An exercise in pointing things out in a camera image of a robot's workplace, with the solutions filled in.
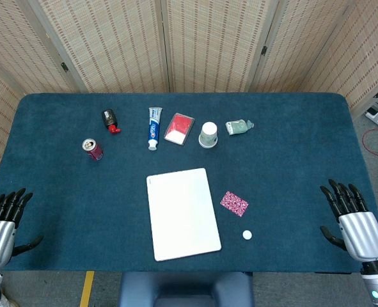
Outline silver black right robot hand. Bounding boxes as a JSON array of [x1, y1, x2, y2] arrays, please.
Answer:
[[319, 178, 378, 265]]

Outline pink patterned card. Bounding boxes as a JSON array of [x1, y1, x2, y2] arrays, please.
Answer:
[[219, 191, 250, 218]]

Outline white rectangular board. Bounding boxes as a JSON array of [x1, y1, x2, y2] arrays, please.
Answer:
[[145, 167, 223, 262]]

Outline blue felt table cover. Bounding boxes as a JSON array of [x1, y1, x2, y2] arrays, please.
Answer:
[[0, 92, 378, 274]]

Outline red soda can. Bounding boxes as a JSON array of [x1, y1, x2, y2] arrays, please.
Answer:
[[81, 138, 104, 161]]

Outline black bottle with red cap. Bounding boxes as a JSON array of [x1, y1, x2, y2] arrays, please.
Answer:
[[101, 109, 122, 135]]

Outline upturned white paper cup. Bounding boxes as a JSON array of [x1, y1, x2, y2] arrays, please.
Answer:
[[198, 121, 218, 149]]

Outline blue white toothpaste tube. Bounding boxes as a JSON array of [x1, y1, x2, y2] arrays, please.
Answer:
[[147, 107, 163, 152]]

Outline red ink pad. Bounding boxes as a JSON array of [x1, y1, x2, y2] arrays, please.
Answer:
[[163, 112, 196, 146]]

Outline red cable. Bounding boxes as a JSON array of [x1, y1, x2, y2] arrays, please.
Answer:
[[361, 111, 378, 157]]

